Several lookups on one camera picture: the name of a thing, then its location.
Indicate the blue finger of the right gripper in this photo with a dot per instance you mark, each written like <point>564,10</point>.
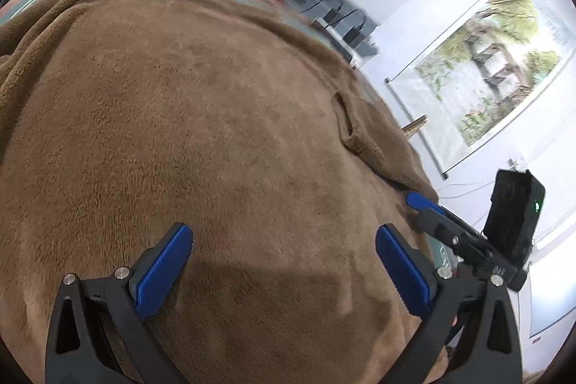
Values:
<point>420,203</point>

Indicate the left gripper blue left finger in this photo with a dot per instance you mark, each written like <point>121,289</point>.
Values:
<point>78,350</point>

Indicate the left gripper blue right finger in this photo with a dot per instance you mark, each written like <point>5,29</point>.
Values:
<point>476,312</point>

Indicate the brown fleece garment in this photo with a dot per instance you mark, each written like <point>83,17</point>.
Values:
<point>120,118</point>

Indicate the wooden ruler stick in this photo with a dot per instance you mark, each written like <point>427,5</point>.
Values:
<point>413,127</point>

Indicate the black power adapter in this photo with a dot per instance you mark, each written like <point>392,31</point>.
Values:
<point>334,8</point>
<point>358,33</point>

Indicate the hanging scroll painting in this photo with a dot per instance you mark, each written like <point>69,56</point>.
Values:
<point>481,71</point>

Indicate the black tracker camera box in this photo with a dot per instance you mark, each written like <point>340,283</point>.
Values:
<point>516,203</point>

